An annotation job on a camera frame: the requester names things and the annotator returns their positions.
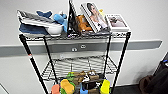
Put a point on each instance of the orange plush toy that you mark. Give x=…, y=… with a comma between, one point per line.
x=83, y=24

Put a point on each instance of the tan plush toy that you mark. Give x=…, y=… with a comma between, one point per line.
x=78, y=77

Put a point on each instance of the black standing packet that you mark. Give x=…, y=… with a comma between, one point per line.
x=72, y=18

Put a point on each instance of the green toy block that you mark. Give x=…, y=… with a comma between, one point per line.
x=70, y=76

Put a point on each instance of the white bowl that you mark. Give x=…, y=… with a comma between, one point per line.
x=54, y=30

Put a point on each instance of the blue plush toy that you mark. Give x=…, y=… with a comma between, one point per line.
x=60, y=19

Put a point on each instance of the white box with photo print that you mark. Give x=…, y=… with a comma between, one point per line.
x=116, y=22

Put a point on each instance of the yellow orange toy block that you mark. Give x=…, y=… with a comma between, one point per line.
x=67, y=86

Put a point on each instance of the small blue toy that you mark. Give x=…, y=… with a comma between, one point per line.
x=83, y=90

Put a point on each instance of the yellow toy with blue base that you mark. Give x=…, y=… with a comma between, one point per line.
x=105, y=87

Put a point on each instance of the pink orange toy block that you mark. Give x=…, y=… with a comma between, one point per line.
x=55, y=90

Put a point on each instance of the dark blue cloth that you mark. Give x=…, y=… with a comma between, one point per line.
x=31, y=30

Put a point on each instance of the small wall socket plate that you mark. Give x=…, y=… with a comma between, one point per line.
x=83, y=46
x=74, y=50

